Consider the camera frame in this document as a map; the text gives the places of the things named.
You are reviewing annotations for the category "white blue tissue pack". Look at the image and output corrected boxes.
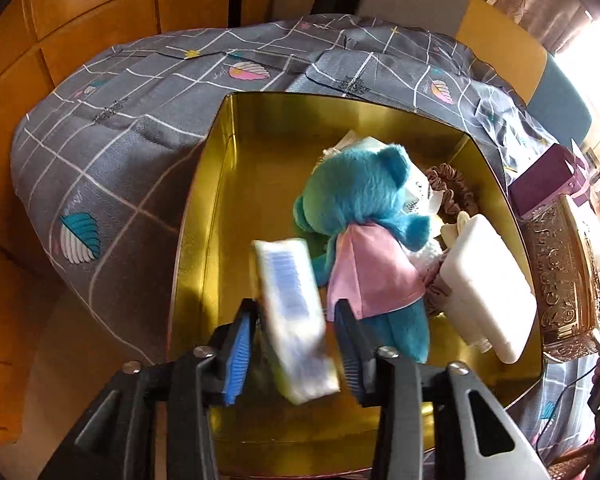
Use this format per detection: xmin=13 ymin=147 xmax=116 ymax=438
xmin=251 ymin=238 xmax=339 ymax=405

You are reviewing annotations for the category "mauve satin scrunchie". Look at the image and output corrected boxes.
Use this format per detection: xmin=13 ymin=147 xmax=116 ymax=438
xmin=424 ymin=259 xmax=452 ymax=318

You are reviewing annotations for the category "white plastic case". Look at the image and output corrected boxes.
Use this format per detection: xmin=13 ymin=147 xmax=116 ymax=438
xmin=439 ymin=214 xmax=536 ymax=364

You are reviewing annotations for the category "cream cloth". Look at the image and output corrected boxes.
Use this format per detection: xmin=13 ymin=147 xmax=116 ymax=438
xmin=440 ymin=210 xmax=470 ymax=249

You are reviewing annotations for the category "teal plush bear pink cape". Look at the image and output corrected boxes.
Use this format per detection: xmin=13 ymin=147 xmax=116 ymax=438
xmin=292 ymin=138 xmax=431 ymax=363

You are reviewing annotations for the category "white plastic packet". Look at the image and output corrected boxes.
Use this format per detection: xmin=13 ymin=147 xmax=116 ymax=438
xmin=315 ymin=130 xmax=443 ymax=216

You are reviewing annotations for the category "brown satin scrunchie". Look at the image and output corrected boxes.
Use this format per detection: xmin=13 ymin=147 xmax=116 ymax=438
xmin=425 ymin=162 xmax=480 ymax=223

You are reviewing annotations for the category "gold metal tin box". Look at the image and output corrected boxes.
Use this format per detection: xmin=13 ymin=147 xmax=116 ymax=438
xmin=168 ymin=92 xmax=529 ymax=478

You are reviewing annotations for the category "wooden wardrobe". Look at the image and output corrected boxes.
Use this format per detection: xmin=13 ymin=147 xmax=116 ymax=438
xmin=0 ymin=0 xmax=273 ymax=445

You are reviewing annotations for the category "ornate gold tissue box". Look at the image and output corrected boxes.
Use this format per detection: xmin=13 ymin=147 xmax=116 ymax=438
xmin=521 ymin=194 xmax=600 ymax=363

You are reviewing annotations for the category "grey patterned bed quilt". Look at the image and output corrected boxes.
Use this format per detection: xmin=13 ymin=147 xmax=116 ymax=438
xmin=9 ymin=12 xmax=596 ymax=466

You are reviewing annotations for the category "white tissue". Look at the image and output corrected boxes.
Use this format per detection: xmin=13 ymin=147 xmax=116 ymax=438
xmin=577 ymin=202 xmax=600 ymax=278

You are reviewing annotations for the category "purple cardboard box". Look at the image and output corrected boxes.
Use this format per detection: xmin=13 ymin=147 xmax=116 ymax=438
xmin=508 ymin=144 xmax=591 ymax=220

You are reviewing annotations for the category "grey yellow blue headboard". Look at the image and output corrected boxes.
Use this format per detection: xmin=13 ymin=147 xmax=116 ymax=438
xmin=356 ymin=0 xmax=592 ymax=146

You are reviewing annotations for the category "pink patterned curtain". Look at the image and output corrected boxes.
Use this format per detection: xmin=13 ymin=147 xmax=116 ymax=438
xmin=486 ymin=0 xmax=593 ymax=54

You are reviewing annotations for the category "black cable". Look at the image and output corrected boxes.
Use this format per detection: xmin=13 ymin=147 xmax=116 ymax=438
xmin=532 ymin=358 xmax=600 ymax=451

